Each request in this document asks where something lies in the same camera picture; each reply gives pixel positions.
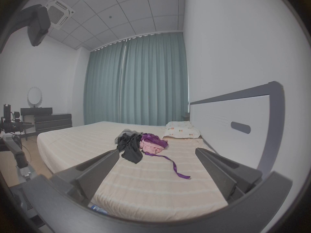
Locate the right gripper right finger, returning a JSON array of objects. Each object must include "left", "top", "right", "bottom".
[{"left": 195, "top": 148, "right": 263, "bottom": 202}]

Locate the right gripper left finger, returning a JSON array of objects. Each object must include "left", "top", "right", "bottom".
[{"left": 50, "top": 149, "right": 121, "bottom": 202}]

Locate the black T-shirt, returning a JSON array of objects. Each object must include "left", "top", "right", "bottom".
[{"left": 116, "top": 133, "right": 144, "bottom": 164}]

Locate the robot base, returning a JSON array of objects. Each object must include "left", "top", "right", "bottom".
[{"left": 8, "top": 183, "right": 108, "bottom": 229}]

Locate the bed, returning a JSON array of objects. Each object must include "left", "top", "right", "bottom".
[{"left": 36, "top": 81, "right": 285, "bottom": 221}]

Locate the dark dressing table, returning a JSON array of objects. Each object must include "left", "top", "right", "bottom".
[{"left": 20, "top": 107, "right": 53, "bottom": 140}]

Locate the round white mirror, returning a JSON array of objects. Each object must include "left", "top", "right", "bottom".
[{"left": 27, "top": 86, "right": 43, "bottom": 107}]

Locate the grey garment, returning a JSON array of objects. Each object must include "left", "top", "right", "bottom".
[{"left": 115, "top": 129, "right": 144, "bottom": 145}]

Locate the white printed pillow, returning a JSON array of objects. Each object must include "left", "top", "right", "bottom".
[{"left": 162, "top": 121, "right": 202, "bottom": 139}]

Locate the pink garment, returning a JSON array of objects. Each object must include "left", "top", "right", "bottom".
[{"left": 140, "top": 140, "right": 166, "bottom": 155}]

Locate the purple garment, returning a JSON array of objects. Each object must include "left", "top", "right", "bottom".
[{"left": 140, "top": 133, "right": 191, "bottom": 179}]

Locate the blue-green curtain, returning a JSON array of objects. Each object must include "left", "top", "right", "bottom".
[
  {"left": 83, "top": 41, "right": 127, "bottom": 126},
  {"left": 120, "top": 32, "right": 189, "bottom": 127}
]

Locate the ceiling air conditioner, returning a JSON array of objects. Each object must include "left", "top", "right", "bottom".
[{"left": 46, "top": 0, "right": 76, "bottom": 31}]

